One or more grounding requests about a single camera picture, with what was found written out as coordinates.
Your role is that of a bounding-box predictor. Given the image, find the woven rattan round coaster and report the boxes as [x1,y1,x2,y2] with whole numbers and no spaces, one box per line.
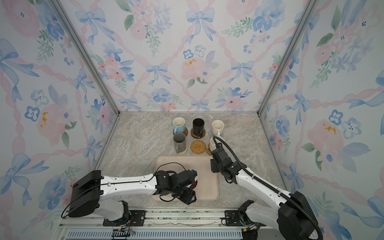
[191,140,207,155]

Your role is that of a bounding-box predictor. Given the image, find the cream mug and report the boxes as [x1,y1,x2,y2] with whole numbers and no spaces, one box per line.
[212,120,225,136]

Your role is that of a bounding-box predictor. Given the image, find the glossy brown wooden coaster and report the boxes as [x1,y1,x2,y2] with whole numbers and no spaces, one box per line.
[191,129,206,139]

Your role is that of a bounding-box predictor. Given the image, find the black mug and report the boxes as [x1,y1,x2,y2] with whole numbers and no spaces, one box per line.
[193,118,205,135]

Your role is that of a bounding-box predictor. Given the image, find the grey mug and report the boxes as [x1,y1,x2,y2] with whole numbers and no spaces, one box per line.
[173,133,187,154]

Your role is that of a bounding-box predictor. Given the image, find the matte brown wooden coaster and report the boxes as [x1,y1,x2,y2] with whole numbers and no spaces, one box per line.
[173,128,189,136]

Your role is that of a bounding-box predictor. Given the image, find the white and blue mug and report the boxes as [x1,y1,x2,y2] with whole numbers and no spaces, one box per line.
[173,117,186,134]

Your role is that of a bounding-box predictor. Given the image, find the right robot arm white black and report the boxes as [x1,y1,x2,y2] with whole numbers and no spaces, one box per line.
[211,159,324,240]

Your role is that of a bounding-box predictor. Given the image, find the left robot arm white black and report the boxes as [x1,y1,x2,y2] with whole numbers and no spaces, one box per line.
[64,170,198,227]

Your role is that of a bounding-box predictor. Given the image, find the cork paw print coaster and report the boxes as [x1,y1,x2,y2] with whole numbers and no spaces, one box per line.
[206,144,212,156]

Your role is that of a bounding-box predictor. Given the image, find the grey braided round coaster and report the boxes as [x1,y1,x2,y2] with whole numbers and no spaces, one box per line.
[209,130,223,139]

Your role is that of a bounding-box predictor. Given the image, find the beige serving tray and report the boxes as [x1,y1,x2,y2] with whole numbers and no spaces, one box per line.
[155,155,219,202]

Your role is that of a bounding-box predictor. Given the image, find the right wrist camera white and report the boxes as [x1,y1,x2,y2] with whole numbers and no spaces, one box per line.
[211,143,229,164]

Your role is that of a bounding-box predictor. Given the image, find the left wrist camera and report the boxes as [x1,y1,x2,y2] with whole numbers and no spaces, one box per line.
[177,170,198,186]

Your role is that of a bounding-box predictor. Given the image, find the aluminium front rail frame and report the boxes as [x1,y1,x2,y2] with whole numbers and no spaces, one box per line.
[53,208,283,240]

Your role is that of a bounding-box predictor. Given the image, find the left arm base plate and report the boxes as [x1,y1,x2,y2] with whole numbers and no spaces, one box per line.
[103,210,146,227]

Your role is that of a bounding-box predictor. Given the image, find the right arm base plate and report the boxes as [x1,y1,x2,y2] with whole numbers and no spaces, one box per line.
[221,210,266,228]

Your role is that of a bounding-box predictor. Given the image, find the black corrugated cable right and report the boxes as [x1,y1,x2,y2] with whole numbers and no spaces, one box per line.
[212,135,324,240]

